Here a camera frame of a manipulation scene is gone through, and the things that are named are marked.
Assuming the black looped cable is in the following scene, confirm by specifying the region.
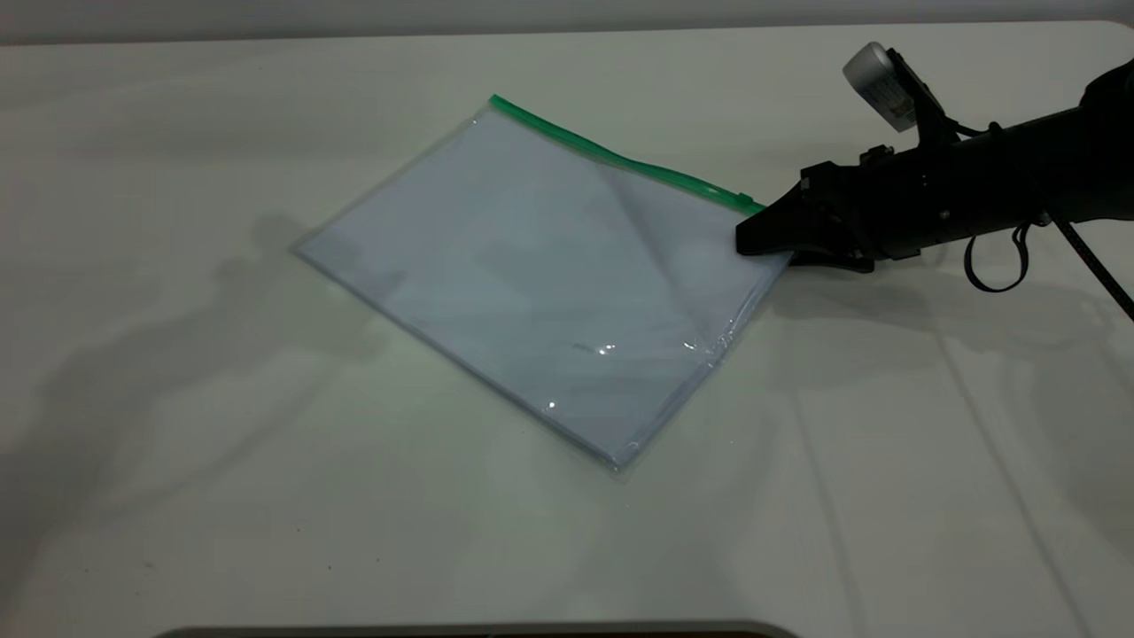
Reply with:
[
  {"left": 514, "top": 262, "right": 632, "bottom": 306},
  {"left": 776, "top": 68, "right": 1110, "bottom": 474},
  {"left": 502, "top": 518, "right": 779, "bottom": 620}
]
[{"left": 963, "top": 220, "right": 1035, "bottom": 294}]

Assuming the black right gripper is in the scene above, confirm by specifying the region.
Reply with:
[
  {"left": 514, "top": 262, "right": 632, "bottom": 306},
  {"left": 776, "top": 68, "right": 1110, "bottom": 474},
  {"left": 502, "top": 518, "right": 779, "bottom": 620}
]
[{"left": 734, "top": 133, "right": 973, "bottom": 272}]

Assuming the clear zip bag green strip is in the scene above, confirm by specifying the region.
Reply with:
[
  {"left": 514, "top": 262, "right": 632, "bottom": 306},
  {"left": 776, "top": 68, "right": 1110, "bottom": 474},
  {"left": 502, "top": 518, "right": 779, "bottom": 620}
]
[{"left": 291, "top": 94, "right": 794, "bottom": 472}]

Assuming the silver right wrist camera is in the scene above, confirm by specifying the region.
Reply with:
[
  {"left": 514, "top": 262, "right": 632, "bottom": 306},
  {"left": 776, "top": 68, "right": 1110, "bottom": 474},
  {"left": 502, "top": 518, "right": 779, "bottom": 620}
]
[{"left": 842, "top": 41, "right": 949, "bottom": 143}]

